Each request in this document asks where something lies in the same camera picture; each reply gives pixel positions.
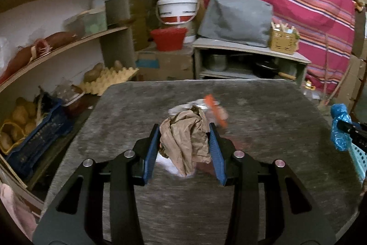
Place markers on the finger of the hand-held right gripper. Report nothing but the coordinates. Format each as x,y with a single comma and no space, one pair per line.
358,141
352,126

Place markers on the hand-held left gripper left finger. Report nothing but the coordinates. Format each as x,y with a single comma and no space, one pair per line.
151,156

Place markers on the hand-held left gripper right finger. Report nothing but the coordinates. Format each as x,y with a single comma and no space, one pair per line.
217,159

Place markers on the blue plastic bag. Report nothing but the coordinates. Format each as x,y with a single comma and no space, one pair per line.
338,115

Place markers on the white paper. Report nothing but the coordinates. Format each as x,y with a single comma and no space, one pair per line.
169,163

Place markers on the light blue plastic basket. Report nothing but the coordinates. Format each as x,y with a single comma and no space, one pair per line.
359,161

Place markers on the brown paper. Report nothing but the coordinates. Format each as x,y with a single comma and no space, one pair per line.
185,141

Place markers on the orange wrapper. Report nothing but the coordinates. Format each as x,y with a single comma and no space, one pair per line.
216,111

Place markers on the silver foil wrapper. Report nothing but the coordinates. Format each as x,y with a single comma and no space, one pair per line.
186,107

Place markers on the clear plastic oil bottle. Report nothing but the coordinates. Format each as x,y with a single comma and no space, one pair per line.
309,85

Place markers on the wooden stick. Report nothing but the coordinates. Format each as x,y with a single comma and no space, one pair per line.
326,67

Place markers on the cardboard egg tray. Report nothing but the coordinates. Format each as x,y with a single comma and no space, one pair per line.
111,78

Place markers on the brown cardboard box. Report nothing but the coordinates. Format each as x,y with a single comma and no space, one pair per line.
169,64

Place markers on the red lidded container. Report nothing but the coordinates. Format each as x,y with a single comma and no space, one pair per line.
74,101

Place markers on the steel pot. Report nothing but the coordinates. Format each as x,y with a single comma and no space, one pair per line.
216,62

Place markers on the black frying pan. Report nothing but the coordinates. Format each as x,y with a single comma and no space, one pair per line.
268,67

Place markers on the small woven yellow basket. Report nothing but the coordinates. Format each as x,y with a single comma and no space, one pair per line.
283,41

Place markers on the dark blue plastic crate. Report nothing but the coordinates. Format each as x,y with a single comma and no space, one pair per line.
43,136

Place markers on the grey low cabinet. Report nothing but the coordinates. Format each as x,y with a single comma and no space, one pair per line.
246,48

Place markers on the red plastic basket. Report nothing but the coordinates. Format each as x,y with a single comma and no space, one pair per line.
167,39

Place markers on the hanging plush toy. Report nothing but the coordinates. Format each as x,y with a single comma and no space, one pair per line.
358,1

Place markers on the yellow oil jug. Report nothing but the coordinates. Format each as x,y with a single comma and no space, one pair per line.
142,21

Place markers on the potatoes in yellow net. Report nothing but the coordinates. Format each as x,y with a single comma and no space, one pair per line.
20,121

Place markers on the wooden shelf unit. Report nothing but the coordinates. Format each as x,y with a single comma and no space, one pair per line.
71,41

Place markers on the grey cushion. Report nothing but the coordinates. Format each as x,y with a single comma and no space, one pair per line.
235,18

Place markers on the clear plastic container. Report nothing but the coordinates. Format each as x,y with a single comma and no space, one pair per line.
96,22

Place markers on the pink towel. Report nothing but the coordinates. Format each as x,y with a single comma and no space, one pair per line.
14,210

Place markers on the white plastic bucket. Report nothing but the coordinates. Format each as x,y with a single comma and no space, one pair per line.
177,8

